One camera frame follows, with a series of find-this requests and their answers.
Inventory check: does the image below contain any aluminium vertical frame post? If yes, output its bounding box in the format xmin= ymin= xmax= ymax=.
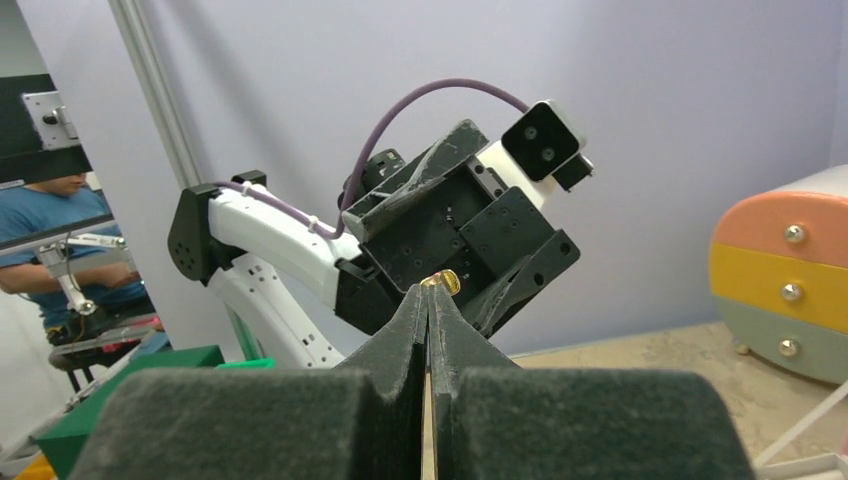
xmin=109 ymin=0 xmax=203 ymax=188

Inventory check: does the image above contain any round pastel drawer organizer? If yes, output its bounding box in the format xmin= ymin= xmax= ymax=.
xmin=708 ymin=165 xmax=847 ymax=384

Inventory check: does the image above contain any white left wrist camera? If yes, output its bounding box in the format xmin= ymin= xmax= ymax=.
xmin=477 ymin=99 xmax=595 ymax=209

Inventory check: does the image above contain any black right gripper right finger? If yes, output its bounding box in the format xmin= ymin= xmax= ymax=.
xmin=427 ymin=287 xmax=754 ymax=479

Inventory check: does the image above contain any person in blue shirt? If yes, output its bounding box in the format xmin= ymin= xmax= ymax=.
xmin=0 ymin=172 xmax=150 ymax=333

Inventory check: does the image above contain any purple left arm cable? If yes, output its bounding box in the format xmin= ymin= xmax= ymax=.
xmin=215 ymin=78 xmax=533 ymax=241

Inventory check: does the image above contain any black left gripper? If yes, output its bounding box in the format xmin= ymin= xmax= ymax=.
xmin=335 ymin=119 xmax=581 ymax=338

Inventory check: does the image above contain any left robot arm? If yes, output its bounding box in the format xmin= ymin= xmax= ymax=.
xmin=167 ymin=120 xmax=580 ymax=368

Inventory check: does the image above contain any green bin outside cell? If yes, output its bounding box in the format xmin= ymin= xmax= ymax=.
xmin=37 ymin=345 xmax=279 ymax=479

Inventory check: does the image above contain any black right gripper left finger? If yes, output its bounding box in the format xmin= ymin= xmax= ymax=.
xmin=71 ymin=286 xmax=427 ymax=479

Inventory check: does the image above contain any gold earring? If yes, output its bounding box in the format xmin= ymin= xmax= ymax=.
xmin=419 ymin=269 xmax=461 ymax=296

